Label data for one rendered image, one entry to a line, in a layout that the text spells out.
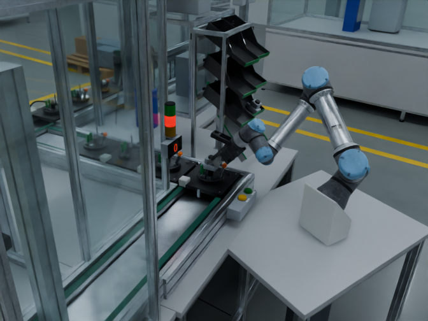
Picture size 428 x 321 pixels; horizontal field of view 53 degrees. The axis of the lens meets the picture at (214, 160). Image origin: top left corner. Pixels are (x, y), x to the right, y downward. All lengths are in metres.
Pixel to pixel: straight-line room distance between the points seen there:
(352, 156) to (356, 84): 4.18
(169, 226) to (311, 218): 0.65
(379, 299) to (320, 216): 1.26
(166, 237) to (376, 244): 0.95
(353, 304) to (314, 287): 1.25
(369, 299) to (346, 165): 1.44
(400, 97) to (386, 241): 3.92
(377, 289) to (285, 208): 1.19
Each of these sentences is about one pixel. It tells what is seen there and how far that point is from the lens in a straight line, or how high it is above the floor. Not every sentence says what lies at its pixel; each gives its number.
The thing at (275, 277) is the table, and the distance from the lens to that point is 1.82.
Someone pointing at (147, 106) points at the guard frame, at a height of 1.68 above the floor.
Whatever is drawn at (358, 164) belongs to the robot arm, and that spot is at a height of 1.27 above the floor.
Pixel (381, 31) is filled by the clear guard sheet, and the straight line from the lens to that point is 5.83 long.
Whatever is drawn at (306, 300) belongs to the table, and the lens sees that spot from 1.76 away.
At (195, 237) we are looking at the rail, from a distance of 1.83.
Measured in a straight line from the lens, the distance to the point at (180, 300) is 1.70.
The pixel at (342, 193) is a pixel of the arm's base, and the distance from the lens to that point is 1.97.
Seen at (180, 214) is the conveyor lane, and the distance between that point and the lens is 2.03.
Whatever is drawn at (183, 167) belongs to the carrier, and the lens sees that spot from 2.29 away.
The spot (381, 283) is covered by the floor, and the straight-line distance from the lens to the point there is 3.26.
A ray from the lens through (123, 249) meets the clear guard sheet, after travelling 1.26.
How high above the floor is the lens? 2.09
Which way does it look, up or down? 28 degrees down
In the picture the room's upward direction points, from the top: 2 degrees clockwise
